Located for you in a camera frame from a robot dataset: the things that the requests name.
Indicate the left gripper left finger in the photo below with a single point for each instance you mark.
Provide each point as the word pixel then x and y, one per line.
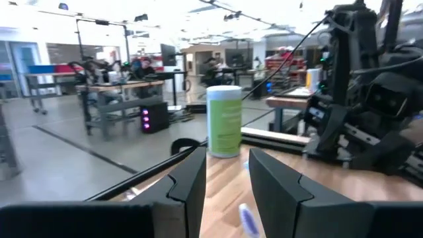
pixel 185 198

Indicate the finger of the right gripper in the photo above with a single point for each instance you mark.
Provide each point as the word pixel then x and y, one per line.
pixel 383 155
pixel 333 132

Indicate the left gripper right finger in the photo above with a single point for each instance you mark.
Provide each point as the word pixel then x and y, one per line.
pixel 291 211

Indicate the purple and white toothbrush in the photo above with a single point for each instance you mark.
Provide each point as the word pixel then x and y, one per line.
pixel 248 219

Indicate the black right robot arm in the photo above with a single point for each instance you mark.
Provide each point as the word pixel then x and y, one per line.
pixel 350 49

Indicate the red parts shelf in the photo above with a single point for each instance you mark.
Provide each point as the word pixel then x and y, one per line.
pixel 287 64

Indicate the green wipes canister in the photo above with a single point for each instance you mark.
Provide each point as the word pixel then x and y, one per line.
pixel 224 125

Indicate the black computer tower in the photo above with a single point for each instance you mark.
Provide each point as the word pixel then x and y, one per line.
pixel 158 117

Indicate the person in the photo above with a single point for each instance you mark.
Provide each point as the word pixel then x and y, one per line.
pixel 215 72
pixel 143 69

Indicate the wooden workbench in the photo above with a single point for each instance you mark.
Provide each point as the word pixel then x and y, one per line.
pixel 115 86

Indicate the black desk monitor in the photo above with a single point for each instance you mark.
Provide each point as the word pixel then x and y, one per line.
pixel 168 54

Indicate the black background robot arms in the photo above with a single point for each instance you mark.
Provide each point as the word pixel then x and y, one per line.
pixel 96 71

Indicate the blue and red bins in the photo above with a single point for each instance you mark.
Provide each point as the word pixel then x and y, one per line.
pixel 49 68

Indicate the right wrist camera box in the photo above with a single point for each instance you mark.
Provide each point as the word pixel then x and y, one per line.
pixel 386 97

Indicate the black curved frame bracket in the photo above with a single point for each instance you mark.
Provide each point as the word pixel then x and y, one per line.
pixel 175 145

